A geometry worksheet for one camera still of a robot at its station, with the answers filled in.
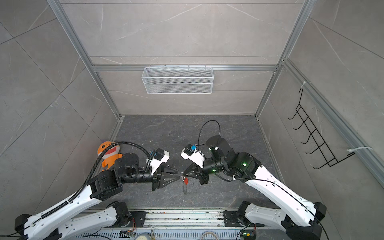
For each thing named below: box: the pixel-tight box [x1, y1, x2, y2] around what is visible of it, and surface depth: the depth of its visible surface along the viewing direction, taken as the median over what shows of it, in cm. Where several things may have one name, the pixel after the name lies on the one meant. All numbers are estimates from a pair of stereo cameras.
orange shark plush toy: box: [97, 141, 124, 169], surface depth 92 cm
